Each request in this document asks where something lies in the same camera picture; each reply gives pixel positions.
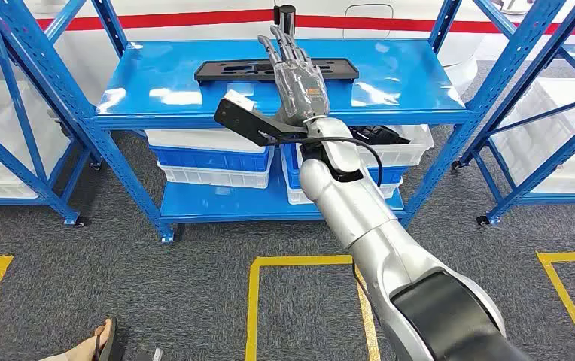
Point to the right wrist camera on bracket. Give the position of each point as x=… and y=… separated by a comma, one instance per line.
x=240, y=122

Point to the large translucent white bin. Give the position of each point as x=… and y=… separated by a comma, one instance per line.
x=532, y=149
x=18, y=129

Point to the white car with red stripe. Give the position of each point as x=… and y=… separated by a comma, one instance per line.
x=193, y=7

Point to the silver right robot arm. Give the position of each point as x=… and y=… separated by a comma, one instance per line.
x=367, y=214

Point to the dark flip-flop sandal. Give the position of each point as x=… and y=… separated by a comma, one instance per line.
x=110, y=344

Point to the person's foot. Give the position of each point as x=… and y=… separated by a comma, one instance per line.
x=80, y=351

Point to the small grey object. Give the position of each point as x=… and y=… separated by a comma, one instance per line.
x=149, y=355

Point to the black cylindrical post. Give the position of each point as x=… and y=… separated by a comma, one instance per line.
x=285, y=17

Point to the black part in bin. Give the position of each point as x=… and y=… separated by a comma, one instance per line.
x=377, y=134

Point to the black plastic panel part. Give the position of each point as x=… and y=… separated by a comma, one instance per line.
x=337, y=70

